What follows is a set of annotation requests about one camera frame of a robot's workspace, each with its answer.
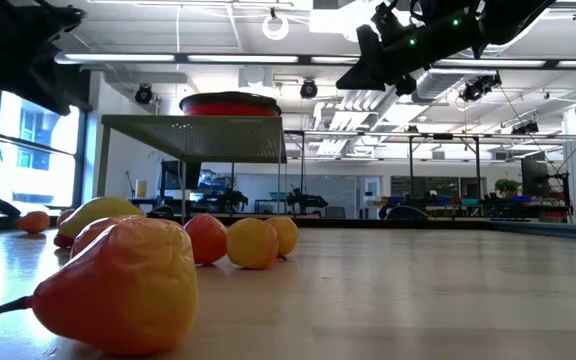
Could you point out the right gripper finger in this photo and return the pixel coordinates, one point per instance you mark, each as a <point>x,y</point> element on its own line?
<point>363,70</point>

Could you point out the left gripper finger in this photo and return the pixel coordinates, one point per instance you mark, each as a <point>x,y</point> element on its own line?
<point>60,90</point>

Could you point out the small orange toy peach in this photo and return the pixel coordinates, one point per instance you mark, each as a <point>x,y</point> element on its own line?
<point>33,221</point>
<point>64,215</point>
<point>288,235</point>

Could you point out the yellow toy mango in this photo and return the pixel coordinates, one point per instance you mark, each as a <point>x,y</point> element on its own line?
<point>98,210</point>

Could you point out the red collapsible bowl grey rim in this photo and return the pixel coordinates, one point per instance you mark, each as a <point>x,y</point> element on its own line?
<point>228,107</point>

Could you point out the pale green perforated metal shelf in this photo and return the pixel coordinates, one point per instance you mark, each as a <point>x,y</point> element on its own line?
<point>193,137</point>

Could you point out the red toy strawberry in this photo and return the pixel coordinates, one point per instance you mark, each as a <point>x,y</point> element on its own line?
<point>62,241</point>

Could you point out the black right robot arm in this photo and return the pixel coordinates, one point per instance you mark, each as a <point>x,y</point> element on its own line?
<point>513,17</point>

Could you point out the black ceiling spotlight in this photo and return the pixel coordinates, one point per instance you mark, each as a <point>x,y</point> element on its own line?
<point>143,95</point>
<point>308,89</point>

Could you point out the yellow canister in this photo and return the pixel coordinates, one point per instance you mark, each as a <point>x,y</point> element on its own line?
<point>141,188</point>

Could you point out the small orange toy pear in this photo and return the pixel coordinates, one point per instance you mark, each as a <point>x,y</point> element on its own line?
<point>90,231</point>
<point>250,242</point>
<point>118,285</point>

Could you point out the black monitor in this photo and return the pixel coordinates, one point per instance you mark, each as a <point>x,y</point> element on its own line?
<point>180,175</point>

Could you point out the green potted plant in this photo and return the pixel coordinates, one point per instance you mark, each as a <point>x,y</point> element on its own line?
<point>507,186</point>

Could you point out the red-orange toy apple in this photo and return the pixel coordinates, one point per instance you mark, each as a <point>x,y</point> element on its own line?
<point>205,237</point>

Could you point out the black ceiling camera cluster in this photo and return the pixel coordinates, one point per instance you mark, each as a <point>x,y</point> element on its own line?
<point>478,89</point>

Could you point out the black gantry frame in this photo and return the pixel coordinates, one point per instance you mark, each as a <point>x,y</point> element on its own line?
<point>477,165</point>

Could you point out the black aluminium table frame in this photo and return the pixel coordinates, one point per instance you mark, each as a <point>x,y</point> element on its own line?
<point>318,221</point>

